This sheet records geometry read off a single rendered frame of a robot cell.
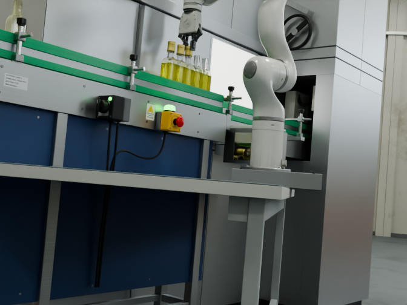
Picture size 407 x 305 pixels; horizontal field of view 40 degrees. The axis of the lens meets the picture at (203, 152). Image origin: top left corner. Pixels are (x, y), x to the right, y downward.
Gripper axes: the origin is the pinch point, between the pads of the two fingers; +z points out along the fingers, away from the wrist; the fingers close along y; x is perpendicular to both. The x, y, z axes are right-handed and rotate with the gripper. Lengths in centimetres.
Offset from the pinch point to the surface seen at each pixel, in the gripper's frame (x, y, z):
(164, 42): -3.4, -12.0, -1.9
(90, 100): -65, 15, 36
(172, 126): -32, 22, 40
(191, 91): -12.3, 13.6, 23.1
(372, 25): 145, 25, -48
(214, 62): 34.5, -11.8, -1.3
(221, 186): -77, 80, 61
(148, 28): -14.4, -12.1, -5.4
